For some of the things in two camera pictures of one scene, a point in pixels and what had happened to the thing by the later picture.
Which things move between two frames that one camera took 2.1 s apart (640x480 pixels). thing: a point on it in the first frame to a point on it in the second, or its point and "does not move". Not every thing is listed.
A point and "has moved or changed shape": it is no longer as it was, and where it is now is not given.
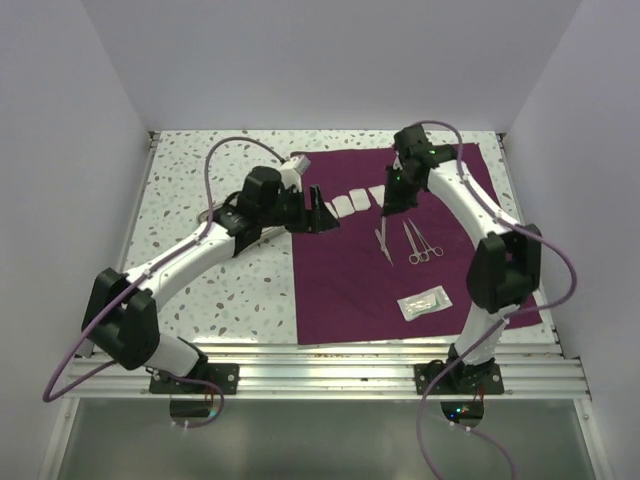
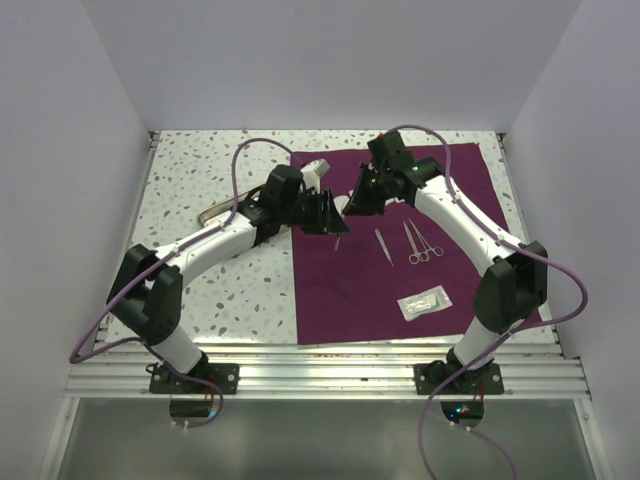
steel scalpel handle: (383, 247) does not move
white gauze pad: (378, 192) has moved or changed shape
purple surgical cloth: (381, 275) does not move
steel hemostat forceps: (426, 255) does not move
